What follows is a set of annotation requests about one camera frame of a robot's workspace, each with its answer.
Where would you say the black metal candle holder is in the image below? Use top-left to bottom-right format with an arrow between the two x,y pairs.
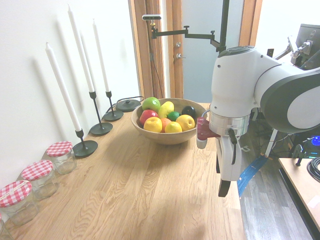
88,90 -> 114,137
102,90 -> 125,123
72,128 -> 99,159

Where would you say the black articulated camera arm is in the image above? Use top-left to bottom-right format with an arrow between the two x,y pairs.
149,0 -> 230,53

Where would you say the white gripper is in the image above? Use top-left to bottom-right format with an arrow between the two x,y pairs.
215,135 -> 243,198

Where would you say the wrist camera on red mount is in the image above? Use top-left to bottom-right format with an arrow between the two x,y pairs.
195,116 -> 222,150

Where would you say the round wooden fruit bowl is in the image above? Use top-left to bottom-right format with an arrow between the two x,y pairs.
130,97 -> 208,146

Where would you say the black computer monitor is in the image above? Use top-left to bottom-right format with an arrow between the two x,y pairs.
296,23 -> 320,70

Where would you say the black camera cable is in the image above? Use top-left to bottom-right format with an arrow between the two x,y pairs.
148,21 -> 166,99

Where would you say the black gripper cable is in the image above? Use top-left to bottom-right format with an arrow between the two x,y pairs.
228,127 -> 239,166

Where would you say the grey stereo camera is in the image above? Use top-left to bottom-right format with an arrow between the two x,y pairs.
141,13 -> 163,22

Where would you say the yellow lemon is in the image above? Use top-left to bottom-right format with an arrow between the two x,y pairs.
175,113 -> 196,132
164,120 -> 184,134
142,116 -> 164,134
157,100 -> 175,120

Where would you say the tall white taper candle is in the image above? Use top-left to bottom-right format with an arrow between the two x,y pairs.
67,3 -> 96,94

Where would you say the glass jar red checkered lid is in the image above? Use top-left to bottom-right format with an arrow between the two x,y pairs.
0,212 -> 14,240
0,179 -> 40,227
45,140 -> 77,175
20,159 -> 61,200

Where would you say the green apple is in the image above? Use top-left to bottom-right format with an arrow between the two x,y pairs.
141,96 -> 162,114

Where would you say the wooden door frame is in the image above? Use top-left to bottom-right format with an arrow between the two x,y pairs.
127,0 -> 168,100

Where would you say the red apple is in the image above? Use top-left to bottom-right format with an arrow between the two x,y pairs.
138,109 -> 160,127

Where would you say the black coiled cable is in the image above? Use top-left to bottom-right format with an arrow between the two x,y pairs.
306,156 -> 320,183

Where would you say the wooden door frosted glass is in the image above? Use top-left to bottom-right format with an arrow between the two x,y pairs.
165,0 -> 263,104

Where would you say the green lime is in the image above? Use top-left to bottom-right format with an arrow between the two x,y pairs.
166,110 -> 182,122

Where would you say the black table clamp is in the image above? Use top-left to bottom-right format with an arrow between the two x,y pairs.
294,144 -> 305,168

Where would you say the wooden table black frame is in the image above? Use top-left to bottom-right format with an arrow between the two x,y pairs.
278,156 -> 320,239

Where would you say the yellow lemon front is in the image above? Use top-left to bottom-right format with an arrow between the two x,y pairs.
157,100 -> 175,120

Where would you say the orange fruit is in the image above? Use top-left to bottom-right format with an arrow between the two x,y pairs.
159,117 -> 172,134

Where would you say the black round fruit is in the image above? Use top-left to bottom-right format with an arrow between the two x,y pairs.
181,105 -> 197,119

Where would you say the black box blue light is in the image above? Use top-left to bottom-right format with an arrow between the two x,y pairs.
303,134 -> 320,159

